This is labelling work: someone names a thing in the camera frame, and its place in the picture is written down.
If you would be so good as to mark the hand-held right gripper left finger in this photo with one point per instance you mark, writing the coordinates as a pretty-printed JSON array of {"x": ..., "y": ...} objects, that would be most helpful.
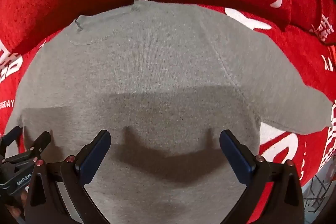
[{"x": 94, "y": 158}]

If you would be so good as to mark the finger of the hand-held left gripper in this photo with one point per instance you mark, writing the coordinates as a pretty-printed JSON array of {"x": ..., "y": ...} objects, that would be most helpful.
[
  {"x": 40, "y": 142},
  {"x": 11, "y": 136}
]

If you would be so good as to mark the grey knit sweater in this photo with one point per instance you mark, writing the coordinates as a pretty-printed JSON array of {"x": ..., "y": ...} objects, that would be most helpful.
[{"x": 157, "y": 69}]

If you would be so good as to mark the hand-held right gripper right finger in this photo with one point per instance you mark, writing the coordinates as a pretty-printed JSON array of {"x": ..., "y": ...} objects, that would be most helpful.
[{"x": 235, "y": 158}]

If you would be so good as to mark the red printed blanket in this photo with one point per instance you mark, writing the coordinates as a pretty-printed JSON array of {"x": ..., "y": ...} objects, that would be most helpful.
[{"x": 296, "y": 56}]

